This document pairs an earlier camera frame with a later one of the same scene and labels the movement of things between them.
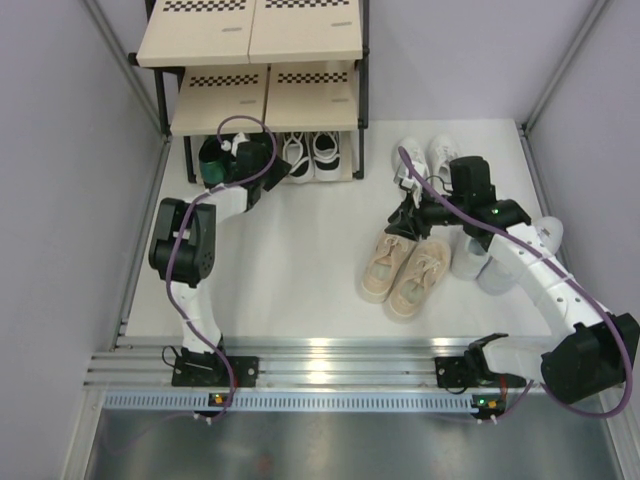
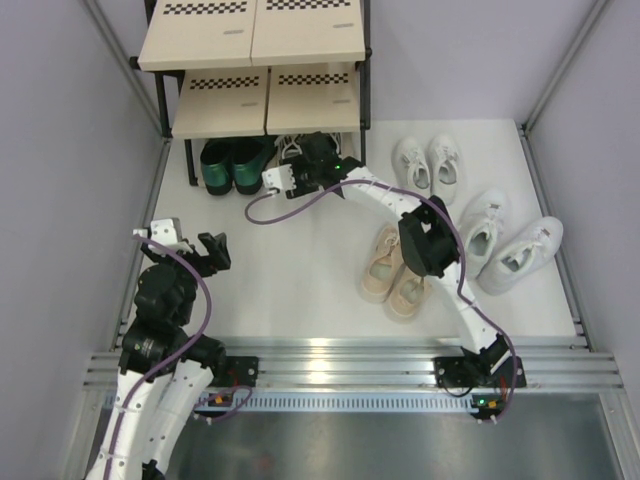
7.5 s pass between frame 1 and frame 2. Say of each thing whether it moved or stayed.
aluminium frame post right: stayed
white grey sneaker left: stayed
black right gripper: moved
